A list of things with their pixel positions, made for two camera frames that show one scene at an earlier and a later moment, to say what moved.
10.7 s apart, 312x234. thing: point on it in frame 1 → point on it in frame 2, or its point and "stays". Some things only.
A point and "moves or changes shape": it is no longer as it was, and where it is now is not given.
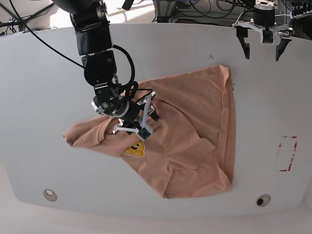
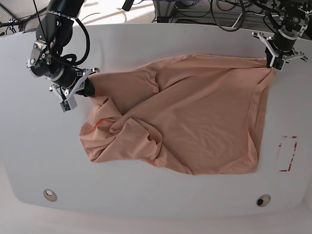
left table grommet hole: x=49 y=195 stays
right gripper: x=132 y=116 → x=68 y=80
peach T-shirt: x=191 y=148 moves or changes shape
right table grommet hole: x=263 y=200 stays
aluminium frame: x=163 y=9 stays
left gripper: x=267 y=35 → x=281 y=47
